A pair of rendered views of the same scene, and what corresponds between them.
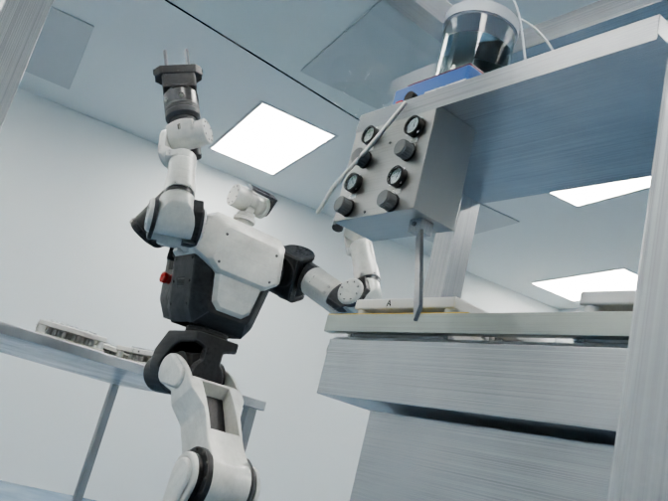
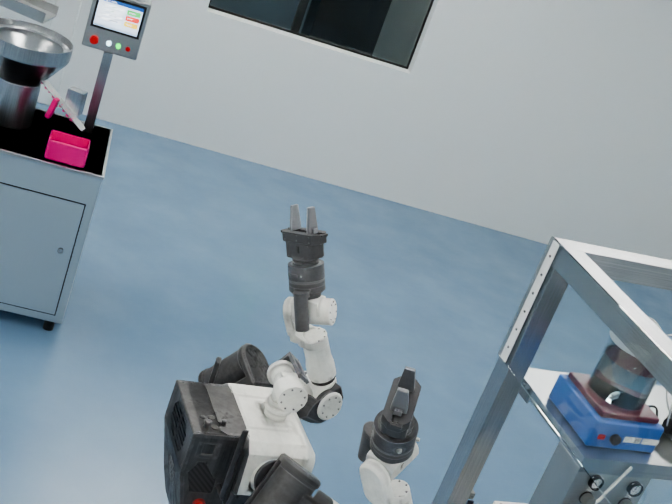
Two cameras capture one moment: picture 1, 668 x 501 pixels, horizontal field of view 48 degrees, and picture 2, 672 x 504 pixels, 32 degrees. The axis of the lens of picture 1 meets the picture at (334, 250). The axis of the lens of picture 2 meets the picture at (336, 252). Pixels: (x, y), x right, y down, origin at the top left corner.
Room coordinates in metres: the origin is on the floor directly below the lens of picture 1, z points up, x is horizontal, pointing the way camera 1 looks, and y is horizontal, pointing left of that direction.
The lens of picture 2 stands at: (1.68, 2.46, 2.57)
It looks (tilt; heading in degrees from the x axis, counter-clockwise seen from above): 23 degrees down; 279
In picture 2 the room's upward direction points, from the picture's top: 21 degrees clockwise
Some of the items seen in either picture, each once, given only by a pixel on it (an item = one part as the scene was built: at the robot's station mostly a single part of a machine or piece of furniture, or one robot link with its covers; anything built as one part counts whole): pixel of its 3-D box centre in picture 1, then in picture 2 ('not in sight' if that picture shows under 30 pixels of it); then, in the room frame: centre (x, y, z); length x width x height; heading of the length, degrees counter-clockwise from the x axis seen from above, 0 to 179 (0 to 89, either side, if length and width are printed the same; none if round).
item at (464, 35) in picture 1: (475, 54); not in sight; (1.32, -0.18, 1.51); 0.15 x 0.15 x 0.19
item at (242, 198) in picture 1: (247, 205); (285, 390); (2.01, 0.27, 1.30); 0.10 x 0.07 x 0.09; 125
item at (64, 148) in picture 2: not in sight; (67, 149); (3.45, -1.59, 0.80); 0.16 x 0.12 x 0.09; 23
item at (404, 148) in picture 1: (405, 146); not in sight; (1.19, -0.07, 1.21); 0.03 x 0.03 x 0.04; 35
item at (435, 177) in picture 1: (403, 176); (590, 490); (1.28, -0.09, 1.20); 0.22 x 0.11 x 0.20; 35
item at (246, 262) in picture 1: (218, 273); (231, 460); (2.06, 0.30, 1.10); 0.34 x 0.30 x 0.36; 125
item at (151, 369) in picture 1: (186, 364); not in sight; (2.08, 0.32, 0.83); 0.28 x 0.13 x 0.18; 35
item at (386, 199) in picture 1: (388, 198); not in sight; (1.20, -0.07, 1.12); 0.03 x 0.03 x 0.04; 35
